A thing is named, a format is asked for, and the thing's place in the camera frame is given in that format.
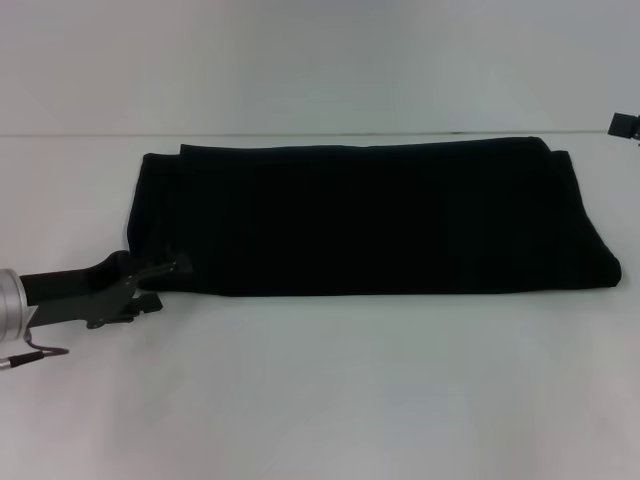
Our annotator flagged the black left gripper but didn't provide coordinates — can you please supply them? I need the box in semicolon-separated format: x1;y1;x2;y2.
18;252;194;331

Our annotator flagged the black shirt with FREE print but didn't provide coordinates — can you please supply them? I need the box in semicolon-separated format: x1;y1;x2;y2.
127;135;624;300

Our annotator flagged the left gripper cable with plug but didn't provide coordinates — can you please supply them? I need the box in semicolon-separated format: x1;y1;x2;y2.
0;329;70;373

